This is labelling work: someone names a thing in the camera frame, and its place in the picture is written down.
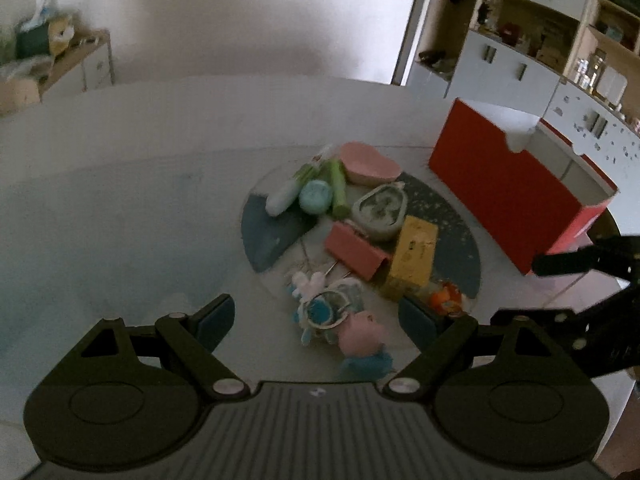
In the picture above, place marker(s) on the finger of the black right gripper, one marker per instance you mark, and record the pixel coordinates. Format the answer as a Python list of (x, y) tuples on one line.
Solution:
[(616, 256), (600, 340)]

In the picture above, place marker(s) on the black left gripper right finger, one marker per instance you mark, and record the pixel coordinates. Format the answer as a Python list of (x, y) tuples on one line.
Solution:
[(445, 344)]

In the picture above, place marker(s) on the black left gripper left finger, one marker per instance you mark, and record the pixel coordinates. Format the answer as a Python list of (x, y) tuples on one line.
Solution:
[(187, 342)]

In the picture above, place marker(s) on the orange small toy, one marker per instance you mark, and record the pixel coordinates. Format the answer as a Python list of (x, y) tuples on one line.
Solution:
[(447, 300)]

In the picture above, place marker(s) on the pink pig plush toy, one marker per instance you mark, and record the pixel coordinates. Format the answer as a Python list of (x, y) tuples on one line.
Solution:
[(361, 339)]

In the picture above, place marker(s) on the white blue plush keychain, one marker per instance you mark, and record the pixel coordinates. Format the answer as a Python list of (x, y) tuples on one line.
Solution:
[(324, 307)]

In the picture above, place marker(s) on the grey oval fan case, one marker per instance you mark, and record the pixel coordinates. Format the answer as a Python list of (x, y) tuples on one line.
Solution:
[(381, 212)]

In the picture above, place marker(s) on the pink heart-shaped dish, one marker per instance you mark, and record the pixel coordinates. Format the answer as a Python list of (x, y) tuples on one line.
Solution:
[(365, 165)]

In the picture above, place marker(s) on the red white storage box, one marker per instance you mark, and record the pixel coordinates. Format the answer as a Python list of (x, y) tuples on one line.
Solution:
[(520, 178)]

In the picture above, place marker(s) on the round dark patterned mat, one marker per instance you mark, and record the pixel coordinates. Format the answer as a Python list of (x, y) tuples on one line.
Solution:
[(457, 259)]

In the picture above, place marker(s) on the green cylindrical tube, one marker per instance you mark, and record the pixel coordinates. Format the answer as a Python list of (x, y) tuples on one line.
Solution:
[(340, 207)]

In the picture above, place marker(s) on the white tube with green label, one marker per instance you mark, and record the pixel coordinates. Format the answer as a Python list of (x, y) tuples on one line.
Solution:
[(278, 201)]

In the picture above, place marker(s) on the teal round sponge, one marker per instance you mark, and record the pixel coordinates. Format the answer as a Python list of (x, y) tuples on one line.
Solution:
[(315, 197)]

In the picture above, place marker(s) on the wooden side cabinet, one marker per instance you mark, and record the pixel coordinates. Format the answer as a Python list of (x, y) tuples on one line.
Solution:
[(85, 66)]

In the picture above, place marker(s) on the white wall cabinet unit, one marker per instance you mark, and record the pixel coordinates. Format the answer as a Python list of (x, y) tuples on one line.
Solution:
[(574, 63)]

